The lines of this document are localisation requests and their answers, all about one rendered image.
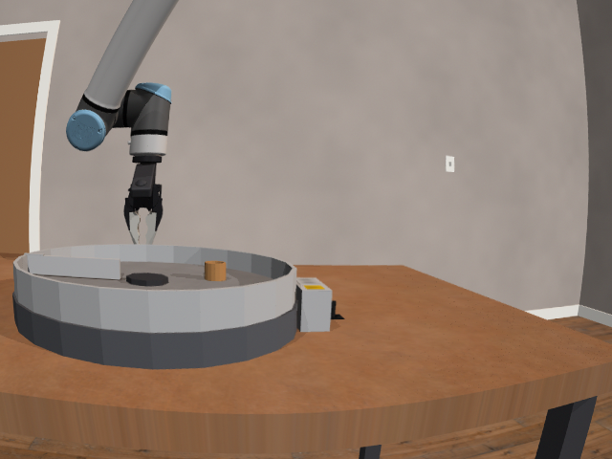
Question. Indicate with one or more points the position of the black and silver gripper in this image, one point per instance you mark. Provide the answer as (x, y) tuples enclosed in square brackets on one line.
[(154, 217)]

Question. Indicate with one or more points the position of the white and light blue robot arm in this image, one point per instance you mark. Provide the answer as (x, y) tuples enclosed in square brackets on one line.
[(145, 110)]

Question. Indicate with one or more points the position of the bronze bushing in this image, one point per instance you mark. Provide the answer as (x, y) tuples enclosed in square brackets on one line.
[(215, 271)]

